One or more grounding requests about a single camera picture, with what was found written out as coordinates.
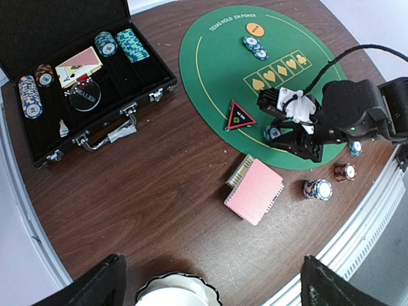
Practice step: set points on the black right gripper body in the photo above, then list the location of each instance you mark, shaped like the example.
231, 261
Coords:
306, 142

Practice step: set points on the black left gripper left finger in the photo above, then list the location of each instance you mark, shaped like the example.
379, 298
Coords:
104, 284

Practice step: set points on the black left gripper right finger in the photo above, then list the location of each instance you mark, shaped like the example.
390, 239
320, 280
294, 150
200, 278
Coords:
322, 286

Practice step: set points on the blue green 50 chip stack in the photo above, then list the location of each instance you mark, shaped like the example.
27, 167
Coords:
355, 148

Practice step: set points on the blue beige 10 chip stack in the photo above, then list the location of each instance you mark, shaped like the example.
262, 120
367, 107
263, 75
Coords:
320, 189

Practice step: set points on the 50 chips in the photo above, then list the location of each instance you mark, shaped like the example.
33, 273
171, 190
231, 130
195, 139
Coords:
254, 45

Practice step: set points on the orange big blind button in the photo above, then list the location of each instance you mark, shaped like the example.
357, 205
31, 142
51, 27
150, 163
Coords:
255, 29

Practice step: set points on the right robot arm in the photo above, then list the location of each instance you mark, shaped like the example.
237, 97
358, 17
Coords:
347, 112

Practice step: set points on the red card deck in holder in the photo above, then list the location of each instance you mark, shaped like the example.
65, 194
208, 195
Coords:
255, 188

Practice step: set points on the white bowl stack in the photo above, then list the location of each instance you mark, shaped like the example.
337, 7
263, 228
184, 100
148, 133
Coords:
177, 288

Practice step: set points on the red triangular all-in marker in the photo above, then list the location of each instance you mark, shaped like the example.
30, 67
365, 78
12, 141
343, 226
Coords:
238, 117

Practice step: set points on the green round poker mat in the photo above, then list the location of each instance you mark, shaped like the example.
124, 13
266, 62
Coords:
217, 68

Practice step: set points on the clear acrylic dealer button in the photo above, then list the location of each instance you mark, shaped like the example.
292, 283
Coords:
84, 97

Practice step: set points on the blue beige 10 chip row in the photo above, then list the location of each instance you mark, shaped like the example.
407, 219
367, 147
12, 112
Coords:
30, 97

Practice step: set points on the teal blue chip row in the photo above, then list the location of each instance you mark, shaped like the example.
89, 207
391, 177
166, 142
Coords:
131, 46

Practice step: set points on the black poker chip case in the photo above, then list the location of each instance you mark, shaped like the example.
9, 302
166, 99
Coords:
51, 32

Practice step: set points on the black orange 100 chip row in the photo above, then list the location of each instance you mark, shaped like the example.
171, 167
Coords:
44, 75

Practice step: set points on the boxed red card deck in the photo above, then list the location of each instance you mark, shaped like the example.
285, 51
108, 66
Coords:
85, 62

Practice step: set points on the blue green 50 chip row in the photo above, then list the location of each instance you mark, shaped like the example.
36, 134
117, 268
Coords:
106, 44

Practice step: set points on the aluminium front rail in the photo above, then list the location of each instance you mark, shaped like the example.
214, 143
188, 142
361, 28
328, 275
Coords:
351, 245

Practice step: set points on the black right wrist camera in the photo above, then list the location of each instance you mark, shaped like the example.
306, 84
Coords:
285, 104

